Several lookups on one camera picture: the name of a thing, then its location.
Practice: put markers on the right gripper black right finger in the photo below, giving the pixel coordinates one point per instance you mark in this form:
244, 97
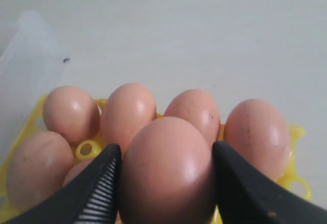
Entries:
245, 195

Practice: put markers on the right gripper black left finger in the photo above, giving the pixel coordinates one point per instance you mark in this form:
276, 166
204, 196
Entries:
91, 197

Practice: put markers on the brown egg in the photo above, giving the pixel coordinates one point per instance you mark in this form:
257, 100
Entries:
198, 108
77, 169
37, 169
71, 112
127, 110
259, 133
167, 175

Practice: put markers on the yellow plastic egg tray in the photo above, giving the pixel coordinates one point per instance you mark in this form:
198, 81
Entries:
91, 148

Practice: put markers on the clear plastic tray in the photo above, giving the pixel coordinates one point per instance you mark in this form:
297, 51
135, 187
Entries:
32, 63

